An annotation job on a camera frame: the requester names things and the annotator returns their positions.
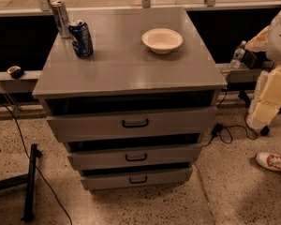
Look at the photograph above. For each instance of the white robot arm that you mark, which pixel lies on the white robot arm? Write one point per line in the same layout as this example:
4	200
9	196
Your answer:
268	40

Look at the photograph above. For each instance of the grey middle drawer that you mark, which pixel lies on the grey middle drawer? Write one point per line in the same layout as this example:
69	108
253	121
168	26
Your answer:
133	157

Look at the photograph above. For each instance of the clear plastic water bottle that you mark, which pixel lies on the clear plastic water bottle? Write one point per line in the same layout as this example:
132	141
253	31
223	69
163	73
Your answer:
238	55

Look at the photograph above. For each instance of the grey drawer cabinet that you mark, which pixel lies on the grey drawer cabinet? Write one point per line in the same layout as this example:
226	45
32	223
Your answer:
124	75

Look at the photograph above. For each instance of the silver tall can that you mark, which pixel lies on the silver tall can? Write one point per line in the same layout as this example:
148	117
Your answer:
59	12

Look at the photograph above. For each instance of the black stand leg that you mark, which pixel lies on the black stand leg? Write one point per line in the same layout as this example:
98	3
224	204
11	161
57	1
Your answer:
29	180

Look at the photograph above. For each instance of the grey bottom drawer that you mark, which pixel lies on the grey bottom drawer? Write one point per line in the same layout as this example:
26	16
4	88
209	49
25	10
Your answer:
136	179

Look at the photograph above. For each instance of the small black box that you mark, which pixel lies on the small black box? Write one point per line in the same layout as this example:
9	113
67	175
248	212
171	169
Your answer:
254	60

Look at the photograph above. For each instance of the red white sneaker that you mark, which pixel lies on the red white sneaker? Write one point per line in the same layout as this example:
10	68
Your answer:
269	161

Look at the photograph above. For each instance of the black tape measure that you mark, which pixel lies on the black tape measure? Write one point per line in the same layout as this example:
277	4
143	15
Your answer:
15	72

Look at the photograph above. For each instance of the grey top drawer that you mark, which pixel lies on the grey top drawer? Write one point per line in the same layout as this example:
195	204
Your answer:
119	125

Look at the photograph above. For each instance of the grey drawer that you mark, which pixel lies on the grey drawer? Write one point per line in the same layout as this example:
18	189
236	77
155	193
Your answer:
136	179
119	125
133	157

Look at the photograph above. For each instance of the white paper bowl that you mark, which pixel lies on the white paper bowl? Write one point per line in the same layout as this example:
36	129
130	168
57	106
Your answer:
162	40

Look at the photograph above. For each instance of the blue soda can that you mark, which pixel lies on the blue soda can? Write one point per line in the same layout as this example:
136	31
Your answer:
81	39

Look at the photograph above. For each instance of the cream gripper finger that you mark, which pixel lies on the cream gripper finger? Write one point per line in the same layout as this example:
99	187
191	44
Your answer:
264	112
272	90

